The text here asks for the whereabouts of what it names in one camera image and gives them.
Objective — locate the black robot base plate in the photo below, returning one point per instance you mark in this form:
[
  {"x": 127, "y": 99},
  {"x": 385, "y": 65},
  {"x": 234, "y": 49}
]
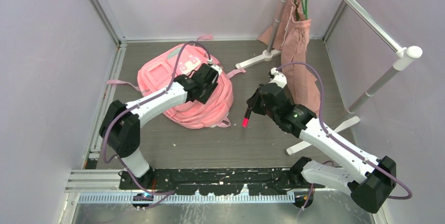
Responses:
[{"x": 221, "y": 181}]

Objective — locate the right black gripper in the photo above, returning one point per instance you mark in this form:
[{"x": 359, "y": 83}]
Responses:
[{"x": 253, "y": 102}]

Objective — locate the pink hanging trousers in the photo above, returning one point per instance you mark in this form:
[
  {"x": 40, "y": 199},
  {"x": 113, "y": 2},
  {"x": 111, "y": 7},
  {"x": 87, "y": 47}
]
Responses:
[{"x": 292, "y": 40}]

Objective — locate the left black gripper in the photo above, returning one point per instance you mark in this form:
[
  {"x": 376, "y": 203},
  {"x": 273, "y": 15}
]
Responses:
[{"x": 210, "y": 87}]

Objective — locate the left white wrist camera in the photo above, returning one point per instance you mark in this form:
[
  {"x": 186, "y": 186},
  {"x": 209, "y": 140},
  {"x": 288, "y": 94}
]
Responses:
[{"x": 217, "y": 70}]

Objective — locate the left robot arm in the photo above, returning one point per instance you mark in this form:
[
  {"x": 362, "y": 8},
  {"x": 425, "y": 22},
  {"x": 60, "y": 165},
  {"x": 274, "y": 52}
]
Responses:
[{"x": 121, "y": 126}]

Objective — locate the white metal clothes rack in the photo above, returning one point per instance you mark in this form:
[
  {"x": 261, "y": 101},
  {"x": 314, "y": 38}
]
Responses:
[{"x": 406, "y": 56}]

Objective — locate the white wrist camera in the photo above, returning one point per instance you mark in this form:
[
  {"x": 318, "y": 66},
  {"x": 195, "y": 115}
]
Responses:
[
  {"x": 217, "y": 70},
  {"x": 277, "y": 77}
]

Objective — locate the pink student backpack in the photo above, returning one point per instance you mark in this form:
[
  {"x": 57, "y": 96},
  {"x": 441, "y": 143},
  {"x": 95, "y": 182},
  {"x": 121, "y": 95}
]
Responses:
[{"x": 183, "y": 59}]

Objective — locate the pink capped black marker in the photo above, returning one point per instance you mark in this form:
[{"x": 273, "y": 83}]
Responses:
[{"x": 246, "y": 117}]

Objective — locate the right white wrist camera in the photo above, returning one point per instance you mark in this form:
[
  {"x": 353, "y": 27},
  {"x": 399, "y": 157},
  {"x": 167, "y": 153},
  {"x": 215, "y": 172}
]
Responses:
[{"x": 277, "y": 77}]

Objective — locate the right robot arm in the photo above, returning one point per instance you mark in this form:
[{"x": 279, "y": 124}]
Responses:
[{"x": 361, "y": 175}]

